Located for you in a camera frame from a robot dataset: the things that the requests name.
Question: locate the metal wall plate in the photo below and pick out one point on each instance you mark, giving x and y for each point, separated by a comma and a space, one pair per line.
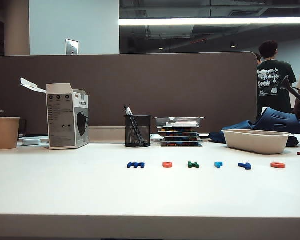
72, 46

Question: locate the black ceiling spotlight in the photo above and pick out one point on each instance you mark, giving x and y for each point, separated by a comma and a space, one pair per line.
232, 45

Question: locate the white grey mask box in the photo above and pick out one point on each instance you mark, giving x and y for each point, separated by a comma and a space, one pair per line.
61, 120

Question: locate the white ceiling light strip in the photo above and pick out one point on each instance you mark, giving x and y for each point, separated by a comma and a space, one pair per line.
215, 21

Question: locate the person in dark green shirt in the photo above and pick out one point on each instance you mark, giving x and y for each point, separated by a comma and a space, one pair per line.
275, 82

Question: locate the brown desk partition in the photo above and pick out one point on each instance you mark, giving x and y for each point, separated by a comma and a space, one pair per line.
140, 87

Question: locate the white flat packet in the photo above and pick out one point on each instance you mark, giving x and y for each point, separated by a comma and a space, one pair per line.
182, 123

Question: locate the black white pen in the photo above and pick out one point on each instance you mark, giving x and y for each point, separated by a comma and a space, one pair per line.
128, 111

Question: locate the dark haired person head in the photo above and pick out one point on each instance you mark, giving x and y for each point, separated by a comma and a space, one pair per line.
259, 58

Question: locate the orange letter o magnet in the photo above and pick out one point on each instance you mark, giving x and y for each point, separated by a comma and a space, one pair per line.
277, 165
167, 164

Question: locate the black mesh pen holder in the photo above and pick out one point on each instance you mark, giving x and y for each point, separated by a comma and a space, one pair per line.
137, 132

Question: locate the green letter k magnet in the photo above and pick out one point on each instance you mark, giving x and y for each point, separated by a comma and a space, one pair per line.
193, 164

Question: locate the blue fabric bag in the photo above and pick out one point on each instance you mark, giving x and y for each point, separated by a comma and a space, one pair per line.
277, 120

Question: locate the letter magnet package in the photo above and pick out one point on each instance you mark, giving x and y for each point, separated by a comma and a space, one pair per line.
177, 129
180, 139
181, 144
177, 134

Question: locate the light blue letter r magnet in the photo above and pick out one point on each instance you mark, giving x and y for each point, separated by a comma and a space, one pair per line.
218, 164

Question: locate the white earbuds case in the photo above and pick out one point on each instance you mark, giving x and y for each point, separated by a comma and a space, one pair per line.
31, 141

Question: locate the brown paper cup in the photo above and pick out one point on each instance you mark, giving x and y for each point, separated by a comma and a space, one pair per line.
6, 132

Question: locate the blue letter m magnet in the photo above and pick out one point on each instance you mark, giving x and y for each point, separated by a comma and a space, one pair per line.
135, 165

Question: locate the beige oval bin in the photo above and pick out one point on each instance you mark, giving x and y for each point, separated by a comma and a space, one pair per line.
255, 142

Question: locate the clear plastic tray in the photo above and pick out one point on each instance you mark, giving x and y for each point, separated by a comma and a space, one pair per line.
160, 122

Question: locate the blue letter y magnet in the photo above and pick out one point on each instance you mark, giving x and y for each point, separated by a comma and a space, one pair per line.
245, 165

